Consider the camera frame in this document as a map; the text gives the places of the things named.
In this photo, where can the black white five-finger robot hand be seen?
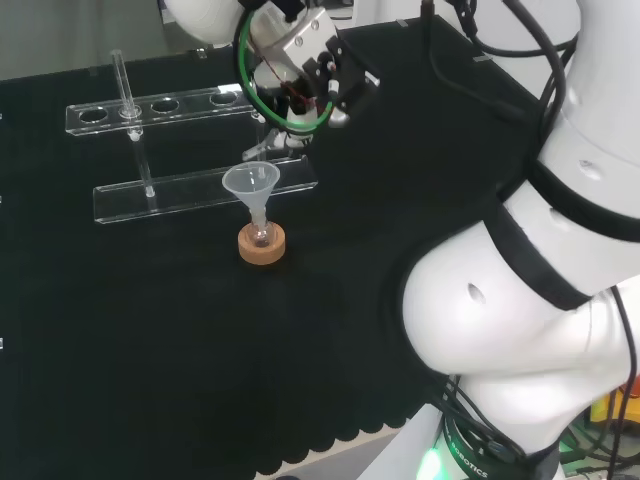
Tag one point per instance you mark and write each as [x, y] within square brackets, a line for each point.
[300, 120]

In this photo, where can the translucent plastic funnel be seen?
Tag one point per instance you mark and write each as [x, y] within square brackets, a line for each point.
[250, 185]

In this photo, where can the small glass round-bottom flask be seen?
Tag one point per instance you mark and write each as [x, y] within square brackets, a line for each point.
[260, 239]

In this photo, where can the clear acrylic funnel stand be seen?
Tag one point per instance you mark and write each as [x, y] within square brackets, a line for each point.
[175, 197]

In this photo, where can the black bench cloth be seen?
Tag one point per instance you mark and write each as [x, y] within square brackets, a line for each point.
[150, 350]

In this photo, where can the yellow stop button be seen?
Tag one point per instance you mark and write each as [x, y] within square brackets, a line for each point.
[607, 405]

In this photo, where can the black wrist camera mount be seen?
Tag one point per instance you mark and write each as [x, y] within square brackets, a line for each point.
[350, 75]

